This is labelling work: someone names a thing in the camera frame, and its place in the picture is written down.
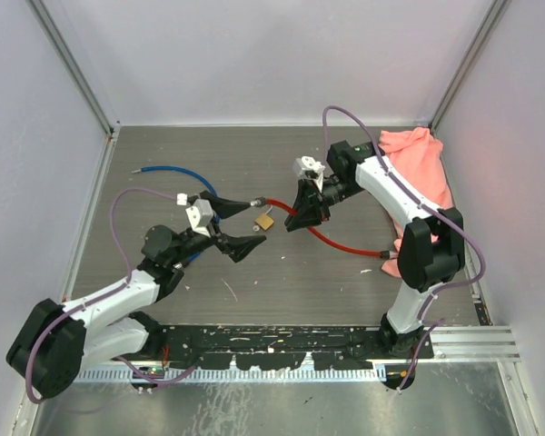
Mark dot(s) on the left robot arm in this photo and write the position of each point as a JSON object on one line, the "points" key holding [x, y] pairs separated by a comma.
{"points": [[58, 340]]}

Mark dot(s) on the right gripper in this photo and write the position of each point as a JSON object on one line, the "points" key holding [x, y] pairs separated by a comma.
{"points": [[312, 207]]}

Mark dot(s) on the slotted cable duct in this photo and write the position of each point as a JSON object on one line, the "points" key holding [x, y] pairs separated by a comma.
{"points": [[306, 373]]}

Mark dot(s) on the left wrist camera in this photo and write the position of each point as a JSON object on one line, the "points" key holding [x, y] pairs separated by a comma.
{"points": [[200, 216]]}

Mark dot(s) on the pink cloth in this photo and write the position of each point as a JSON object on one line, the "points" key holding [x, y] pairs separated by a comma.
{"points": [[416, 155]]}

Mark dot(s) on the red cable lock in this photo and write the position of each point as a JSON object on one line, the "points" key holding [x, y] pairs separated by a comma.
{"points": [[384, 255]]}

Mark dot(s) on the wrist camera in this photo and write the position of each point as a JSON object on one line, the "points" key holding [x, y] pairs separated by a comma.
{"points": [[307, 168], [200, 216]]}

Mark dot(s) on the blue cable lock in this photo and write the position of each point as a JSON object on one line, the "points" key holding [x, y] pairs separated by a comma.
{"points": [[177, 169]]}

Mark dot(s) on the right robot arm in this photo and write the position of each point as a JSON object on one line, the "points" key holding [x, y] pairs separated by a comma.
{"points": [[432, 246]]}

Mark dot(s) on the brass padlock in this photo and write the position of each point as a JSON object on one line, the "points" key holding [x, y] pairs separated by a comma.
{"points": [[264, 221]]}

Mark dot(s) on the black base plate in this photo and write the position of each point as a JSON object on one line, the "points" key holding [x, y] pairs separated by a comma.
{"points": [[211, 347]]}

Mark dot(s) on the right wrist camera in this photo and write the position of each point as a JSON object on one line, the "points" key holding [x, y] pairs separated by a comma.
{"points": [[307, 168]]}

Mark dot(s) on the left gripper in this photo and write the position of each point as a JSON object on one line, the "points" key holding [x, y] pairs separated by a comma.
{"points": [[236, 247]]}

